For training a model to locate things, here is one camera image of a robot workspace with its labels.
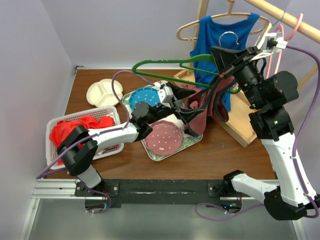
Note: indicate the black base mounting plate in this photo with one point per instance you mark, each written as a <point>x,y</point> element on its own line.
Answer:
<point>169,192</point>

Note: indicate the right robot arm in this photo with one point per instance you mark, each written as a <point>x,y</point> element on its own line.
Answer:
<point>293,196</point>

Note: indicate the red tank top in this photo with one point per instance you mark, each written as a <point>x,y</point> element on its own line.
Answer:
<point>63,128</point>

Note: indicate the cream divided plate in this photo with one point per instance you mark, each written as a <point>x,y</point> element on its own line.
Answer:
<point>100,94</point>

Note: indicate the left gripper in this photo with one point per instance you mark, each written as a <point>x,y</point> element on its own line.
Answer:
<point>185,114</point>

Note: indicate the aluminium rail frame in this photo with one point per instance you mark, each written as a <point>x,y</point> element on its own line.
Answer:
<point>57,212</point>

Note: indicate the white tank top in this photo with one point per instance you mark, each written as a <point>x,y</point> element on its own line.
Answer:
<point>107,150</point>

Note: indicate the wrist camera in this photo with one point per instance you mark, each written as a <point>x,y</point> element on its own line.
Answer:
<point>165,94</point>
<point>273,43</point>

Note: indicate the pink plastic hanger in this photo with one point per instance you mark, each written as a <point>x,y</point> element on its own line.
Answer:
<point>280,28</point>

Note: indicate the cream wooden hanger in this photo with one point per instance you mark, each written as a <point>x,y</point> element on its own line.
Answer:
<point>261,38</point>

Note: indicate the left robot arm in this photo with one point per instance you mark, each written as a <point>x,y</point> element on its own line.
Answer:
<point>156,118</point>

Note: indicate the white plastic basket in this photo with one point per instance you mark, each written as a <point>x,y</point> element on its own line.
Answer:
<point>96,112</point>

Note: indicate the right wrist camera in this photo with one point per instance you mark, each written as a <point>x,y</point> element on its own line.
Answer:
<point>273,43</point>

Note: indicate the floral serving tray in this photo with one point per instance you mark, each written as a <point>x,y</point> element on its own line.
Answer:
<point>187,140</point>

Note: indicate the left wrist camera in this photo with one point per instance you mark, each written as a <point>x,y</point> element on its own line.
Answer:
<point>165,94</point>

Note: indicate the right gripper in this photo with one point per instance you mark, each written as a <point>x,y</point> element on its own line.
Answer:
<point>223,57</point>

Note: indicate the blue tank top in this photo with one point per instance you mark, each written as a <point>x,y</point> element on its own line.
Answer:
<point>209,35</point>

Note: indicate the maroon motorcycle tank top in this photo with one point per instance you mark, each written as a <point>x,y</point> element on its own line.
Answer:
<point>211,103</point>

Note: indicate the wooden clothes rack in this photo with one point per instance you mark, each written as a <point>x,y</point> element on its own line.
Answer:
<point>236,126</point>

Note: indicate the pink dotted plate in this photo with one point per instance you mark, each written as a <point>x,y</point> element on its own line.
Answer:
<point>165,138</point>

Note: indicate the blue dotted plate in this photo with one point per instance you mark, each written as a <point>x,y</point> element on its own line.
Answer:
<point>145,94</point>

